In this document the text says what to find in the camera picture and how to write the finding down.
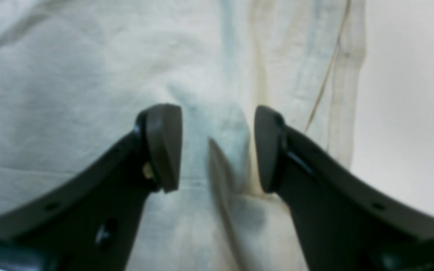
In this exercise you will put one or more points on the beige t-shirt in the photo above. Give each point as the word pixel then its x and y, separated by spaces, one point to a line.
pixel 75 73

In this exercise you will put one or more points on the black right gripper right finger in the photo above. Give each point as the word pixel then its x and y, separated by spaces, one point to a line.
pixel 342 223

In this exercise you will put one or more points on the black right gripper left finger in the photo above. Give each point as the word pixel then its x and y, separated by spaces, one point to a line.
pixel 90 223

